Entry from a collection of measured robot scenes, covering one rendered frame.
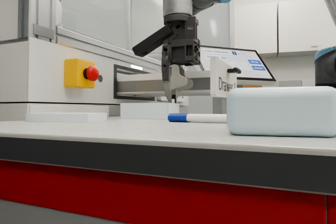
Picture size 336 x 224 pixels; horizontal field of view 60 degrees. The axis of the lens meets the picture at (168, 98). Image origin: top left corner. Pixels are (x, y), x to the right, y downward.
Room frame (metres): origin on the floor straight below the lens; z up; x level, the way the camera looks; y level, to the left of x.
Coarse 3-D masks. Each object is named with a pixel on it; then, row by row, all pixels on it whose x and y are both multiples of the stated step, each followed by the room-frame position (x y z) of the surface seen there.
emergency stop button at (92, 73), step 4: (88, 68) 0.73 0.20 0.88; (92, 68) 0.73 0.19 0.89; (96, 68) 0.74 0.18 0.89; (88, 72) 0.72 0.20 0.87; (92, 72) 0.73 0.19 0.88; (96, 72) 0.74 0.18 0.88; (88, 76) 0.73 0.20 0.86; (92, 76) 0.73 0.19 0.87; (96, 76) 0.74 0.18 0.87; (92, 80) 0.74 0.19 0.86
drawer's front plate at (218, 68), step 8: (216, 64) 0.80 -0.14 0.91; (224, 64) 0.89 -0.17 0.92; (216, 72) 0.80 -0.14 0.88; (224, 72) 0.89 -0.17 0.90; (216, 80) 0.80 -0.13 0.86; (224, 80) 0.89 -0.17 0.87; (232, 80) 1.00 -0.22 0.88; (216, 88) 0.80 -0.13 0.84; (224, 88) 0.89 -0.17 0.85; (232, 88) 1.00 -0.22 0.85; (216, 96) 0.82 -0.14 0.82; (224, 96) 0.89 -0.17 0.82
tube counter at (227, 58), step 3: (222, 57) 1.86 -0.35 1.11; (225, 57) 1.87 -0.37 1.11; (228, 57) 1.88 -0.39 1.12; (231, 57) 1.89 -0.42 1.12; (234, 57) 1.90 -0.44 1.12; (237, 57) 1.91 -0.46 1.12; (240, 57) 1.92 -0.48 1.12; (243, 57) 1.93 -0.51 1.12; (234, 60) 1.87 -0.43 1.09; (237, 60) 1.88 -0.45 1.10; (240, 60) 1.89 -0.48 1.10; (243, 60) 1.90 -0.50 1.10
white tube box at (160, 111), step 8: (120, 104) 0.71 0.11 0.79; (128, 104) 0.70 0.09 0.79; (136, 104) 0.69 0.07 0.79; (144, 104) 0.69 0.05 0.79; (152, 104) 0.68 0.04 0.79; (160, 104) 0.67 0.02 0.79; (168, 104) 0.67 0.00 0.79; (176, 104) 0.73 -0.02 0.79; (120, 112) 0.71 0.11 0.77; (128, 112) 0.70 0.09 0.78; (136, 112) 0.69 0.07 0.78; (144, 112) 0.69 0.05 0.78; (152, 112) 0.68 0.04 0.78; (160, 112) 0.67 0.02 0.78; (168, 112) 0.67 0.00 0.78; (176, 112) 0.73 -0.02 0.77
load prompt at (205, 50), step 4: (204, 48) 1.87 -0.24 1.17; (208, 48) 1.88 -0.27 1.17; (204, 52) 1.84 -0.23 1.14; (208, 52) 1.85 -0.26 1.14; (212, 52) 1.86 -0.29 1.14; (216, 52) 1.88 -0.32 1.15; (220, 52) 1.89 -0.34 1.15; (224, 52) 1.90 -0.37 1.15; (228, 52) 1.92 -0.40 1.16; (232, 52) 1.93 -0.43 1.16; (236, 52) 1.95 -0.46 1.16; (240, 52) 1.96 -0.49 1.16
